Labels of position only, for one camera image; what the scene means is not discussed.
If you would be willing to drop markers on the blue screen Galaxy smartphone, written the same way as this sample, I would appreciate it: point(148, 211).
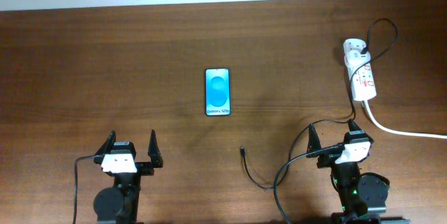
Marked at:
point(217, 92)

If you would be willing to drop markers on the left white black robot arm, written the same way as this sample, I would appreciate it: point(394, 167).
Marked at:
point(119, 203)

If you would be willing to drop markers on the white power strip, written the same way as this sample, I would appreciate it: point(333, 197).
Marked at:
point(363, 86)

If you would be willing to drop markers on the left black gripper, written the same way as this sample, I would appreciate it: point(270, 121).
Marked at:
point(147, 167)

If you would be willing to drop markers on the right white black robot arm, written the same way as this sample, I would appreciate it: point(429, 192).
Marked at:
point(362, 195)

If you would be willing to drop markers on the white USB charger plug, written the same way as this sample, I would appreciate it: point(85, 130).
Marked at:
point(354, 58)

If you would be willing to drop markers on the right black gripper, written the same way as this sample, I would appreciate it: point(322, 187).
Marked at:
point(314, 143)

